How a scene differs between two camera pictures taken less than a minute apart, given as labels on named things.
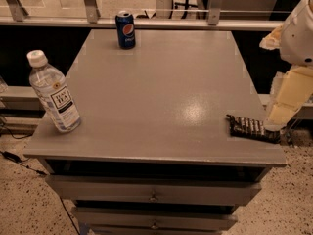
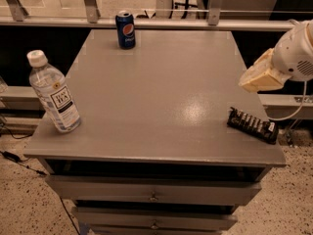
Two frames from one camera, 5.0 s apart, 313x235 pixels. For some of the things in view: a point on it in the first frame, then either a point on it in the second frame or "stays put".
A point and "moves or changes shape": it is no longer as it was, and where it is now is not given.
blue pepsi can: [125, 23] stays put
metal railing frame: [13, 14] stays put
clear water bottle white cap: [53, 94] stays put
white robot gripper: [298, 38] → [290, 57]
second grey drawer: [156, 218] stays put
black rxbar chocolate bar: [247, 127] moves or changes shape
